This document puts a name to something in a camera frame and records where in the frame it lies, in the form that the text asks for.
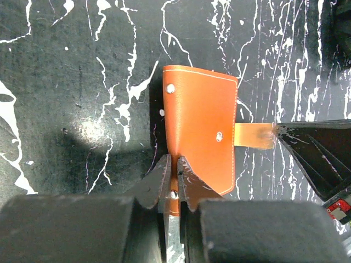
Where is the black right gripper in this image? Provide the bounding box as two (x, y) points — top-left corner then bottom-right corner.
(274, 119), (350, 225)

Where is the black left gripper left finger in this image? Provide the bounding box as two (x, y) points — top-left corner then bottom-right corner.
(123, 154), (172, 262)

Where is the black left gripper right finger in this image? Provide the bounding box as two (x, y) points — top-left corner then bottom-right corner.
(177, 156), (228, 262)

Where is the brown leather card holder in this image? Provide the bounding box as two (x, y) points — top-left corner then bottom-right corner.
(162, 65), (275, 217)

